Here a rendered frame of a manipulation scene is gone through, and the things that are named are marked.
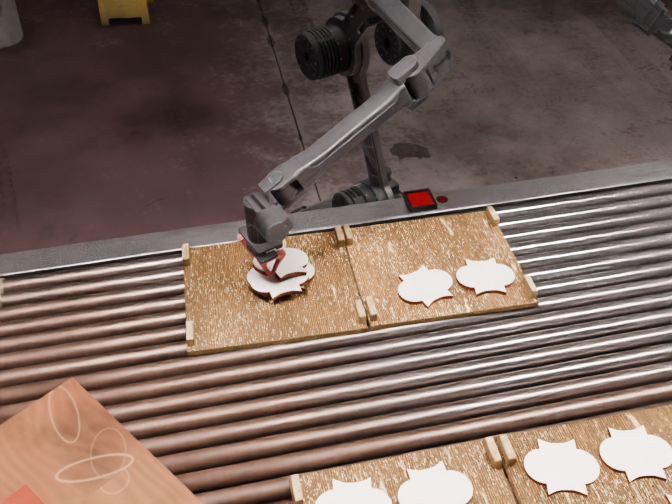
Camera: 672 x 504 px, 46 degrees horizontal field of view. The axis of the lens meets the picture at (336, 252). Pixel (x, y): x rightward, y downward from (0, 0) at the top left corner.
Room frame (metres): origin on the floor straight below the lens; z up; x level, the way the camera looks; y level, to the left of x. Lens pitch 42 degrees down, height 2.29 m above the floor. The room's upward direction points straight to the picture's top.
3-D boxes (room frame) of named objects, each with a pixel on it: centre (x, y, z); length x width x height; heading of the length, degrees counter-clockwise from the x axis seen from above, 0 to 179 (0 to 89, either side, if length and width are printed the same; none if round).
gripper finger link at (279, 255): (1.35, 0.16, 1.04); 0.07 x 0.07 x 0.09; 33
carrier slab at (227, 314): (1.36, 0.16, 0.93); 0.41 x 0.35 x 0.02; 100
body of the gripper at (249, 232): (1.37, 0.17, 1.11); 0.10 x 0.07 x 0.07; 33
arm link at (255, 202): (1.36, 0.17, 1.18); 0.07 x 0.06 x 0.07; 31
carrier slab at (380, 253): (1.44, -0.25, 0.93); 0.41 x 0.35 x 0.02; 101
